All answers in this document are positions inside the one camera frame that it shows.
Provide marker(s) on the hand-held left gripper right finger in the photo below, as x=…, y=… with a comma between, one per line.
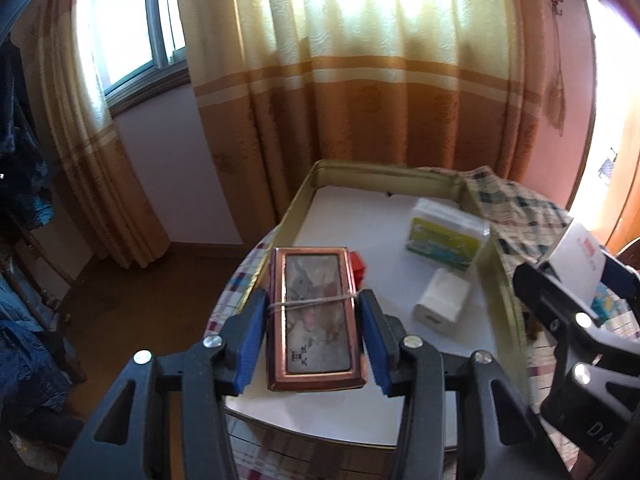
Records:
x=372, y=340

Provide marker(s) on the clear plastic box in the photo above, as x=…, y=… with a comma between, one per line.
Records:
x=445, y=235

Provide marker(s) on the copper framed card box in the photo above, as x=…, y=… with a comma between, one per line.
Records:
x=315, y=310

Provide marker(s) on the white charger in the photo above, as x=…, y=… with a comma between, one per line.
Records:
x=442, y=300

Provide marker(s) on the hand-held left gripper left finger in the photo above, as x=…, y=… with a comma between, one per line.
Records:
x=252, y=340

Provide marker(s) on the red toy block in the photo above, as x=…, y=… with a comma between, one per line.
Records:
x=357, y=265

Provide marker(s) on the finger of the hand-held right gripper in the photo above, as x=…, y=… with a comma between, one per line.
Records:
x=545, y=292
x=622, y=277

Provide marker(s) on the wooden door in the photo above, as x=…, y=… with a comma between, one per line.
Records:
x=625, y=210

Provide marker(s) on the wooden chair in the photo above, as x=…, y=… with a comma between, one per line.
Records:
x=50, y=285

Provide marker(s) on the plaid tablecloth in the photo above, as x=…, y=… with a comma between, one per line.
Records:
x=525, y=220

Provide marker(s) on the hanging tassel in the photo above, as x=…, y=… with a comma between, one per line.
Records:
x=557, y=100

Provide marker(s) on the window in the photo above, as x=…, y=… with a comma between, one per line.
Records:
x=125, y=20

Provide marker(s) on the shallow cardboard tray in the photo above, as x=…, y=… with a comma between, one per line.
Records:
x=375, y=167

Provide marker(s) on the blue quilted jacket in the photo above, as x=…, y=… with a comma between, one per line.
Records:
x=25, y=350

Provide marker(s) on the white paper liner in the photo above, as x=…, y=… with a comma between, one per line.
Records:
x=365, y=220

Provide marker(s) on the white carton with red label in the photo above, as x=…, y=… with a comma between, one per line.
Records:
x=575, y=250

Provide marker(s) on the yellow and orange curtain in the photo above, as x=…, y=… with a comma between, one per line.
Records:
x=95, y=160
x=350, y=60

